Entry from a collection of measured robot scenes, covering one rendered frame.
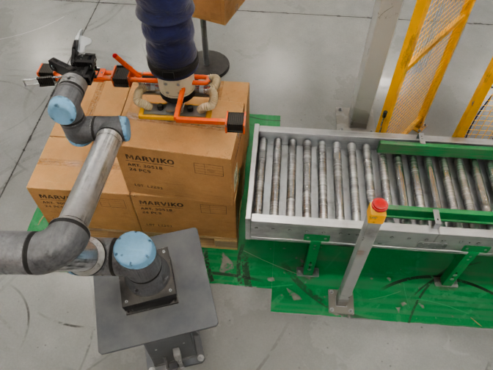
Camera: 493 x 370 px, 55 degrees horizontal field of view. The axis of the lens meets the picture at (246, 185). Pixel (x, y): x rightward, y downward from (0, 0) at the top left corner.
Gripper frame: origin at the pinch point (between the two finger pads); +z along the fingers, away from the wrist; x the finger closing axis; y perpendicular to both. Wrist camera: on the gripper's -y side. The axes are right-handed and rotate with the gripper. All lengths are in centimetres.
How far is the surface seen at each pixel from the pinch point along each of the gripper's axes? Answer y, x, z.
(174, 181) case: 23, -88, 4
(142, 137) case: 8, -63, 12
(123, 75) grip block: 2.8, -32.0, 21.1
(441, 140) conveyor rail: 174, -98, 55
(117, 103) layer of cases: -30, -103, 76
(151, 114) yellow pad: 16.0, -44.4, 10.0
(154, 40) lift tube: 23.0, -5.4, 12.9
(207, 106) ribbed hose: 42, -39, 12
